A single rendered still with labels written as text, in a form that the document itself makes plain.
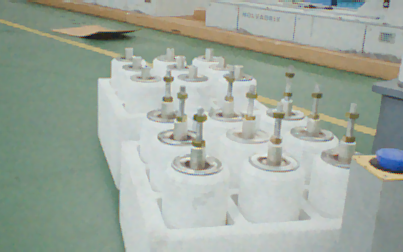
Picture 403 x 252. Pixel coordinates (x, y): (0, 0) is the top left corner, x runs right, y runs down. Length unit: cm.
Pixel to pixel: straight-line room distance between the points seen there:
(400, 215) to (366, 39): 231
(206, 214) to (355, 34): 231
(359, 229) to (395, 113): 53
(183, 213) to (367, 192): 25
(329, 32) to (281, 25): 33
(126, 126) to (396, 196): 72
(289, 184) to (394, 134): 46
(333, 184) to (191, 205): 22
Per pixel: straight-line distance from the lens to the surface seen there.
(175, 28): 380
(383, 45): 289
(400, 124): 117
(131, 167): 93
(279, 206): 78
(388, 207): 65
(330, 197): 83
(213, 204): 74
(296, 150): 91
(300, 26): 316
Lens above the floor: 54
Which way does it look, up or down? 18 degrees down
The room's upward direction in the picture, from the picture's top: 3 degrees clockwise
